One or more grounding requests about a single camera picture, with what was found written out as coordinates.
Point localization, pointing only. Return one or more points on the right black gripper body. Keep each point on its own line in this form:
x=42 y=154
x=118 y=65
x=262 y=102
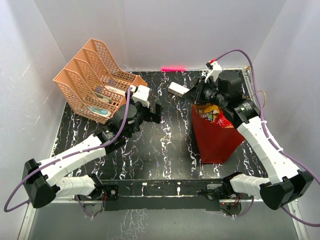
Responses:
x=204 y=93

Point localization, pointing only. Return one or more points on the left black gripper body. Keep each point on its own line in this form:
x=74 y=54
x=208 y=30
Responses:
x=143 y=113

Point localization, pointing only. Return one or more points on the red brown paper bag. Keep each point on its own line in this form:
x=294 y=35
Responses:
x=215 y=144

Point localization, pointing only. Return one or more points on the red candy bag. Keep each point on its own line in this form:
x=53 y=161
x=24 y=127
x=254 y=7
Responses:
x=222 y=122

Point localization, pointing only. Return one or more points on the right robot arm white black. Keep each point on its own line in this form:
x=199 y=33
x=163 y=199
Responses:
x=285 y=182

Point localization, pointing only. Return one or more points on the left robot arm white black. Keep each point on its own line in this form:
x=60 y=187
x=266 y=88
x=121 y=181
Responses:
x=48 y=179

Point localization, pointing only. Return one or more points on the yellow snack bag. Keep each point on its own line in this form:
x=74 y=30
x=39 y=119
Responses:
x=208 y=112

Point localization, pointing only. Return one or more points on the small white red box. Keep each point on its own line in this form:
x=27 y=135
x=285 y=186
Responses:
x=177 y=89

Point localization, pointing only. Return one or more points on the white packet in organizer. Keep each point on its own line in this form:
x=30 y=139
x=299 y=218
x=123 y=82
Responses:
x=115 y=90

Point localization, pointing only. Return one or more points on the blue white item in organizer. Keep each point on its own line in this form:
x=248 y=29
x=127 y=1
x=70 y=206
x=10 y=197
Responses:
x=100 y=111

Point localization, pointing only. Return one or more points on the pink plastic file organizer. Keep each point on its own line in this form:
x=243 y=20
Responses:
x=82 y=81

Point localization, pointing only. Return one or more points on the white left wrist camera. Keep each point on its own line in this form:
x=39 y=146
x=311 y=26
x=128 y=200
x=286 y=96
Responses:
x=142 y=95

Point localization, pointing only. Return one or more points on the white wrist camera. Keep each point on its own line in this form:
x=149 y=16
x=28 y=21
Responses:
x=142 y=95
x=214 y=69

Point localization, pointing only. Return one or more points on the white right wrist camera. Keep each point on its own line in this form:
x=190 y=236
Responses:
x=214 y=69

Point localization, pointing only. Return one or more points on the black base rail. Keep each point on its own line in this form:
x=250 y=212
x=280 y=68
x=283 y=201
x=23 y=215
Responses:
x=168 y=194

